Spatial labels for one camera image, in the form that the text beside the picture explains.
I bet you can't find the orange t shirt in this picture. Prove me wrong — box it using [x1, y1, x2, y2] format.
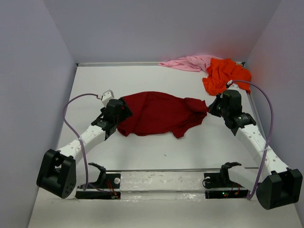
[202, 58, 251, 96]

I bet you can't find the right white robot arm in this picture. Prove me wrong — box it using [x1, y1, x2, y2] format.
[205, 89, 303, 210]

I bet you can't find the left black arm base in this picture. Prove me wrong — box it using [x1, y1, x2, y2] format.
[75, 162, 121, 200]

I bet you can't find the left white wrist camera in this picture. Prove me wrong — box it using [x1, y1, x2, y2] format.
[97, 90, 114, 107]

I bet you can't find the pink t shirt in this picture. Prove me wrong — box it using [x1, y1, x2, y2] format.
[158, 55, 221, 72]

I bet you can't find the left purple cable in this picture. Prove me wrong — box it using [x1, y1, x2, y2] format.
[63, 93, 119, 198]

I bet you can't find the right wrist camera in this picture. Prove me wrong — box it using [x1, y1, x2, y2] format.
[226, 80, 240, 92]

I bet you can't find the dark red t shirt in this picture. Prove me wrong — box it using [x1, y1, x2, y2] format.
[118, 91, 209, 139]

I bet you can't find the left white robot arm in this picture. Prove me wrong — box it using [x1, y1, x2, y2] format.
[36, 98, 132, 199]

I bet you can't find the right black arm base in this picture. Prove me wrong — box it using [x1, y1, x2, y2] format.
[202, 162, 248, 199]

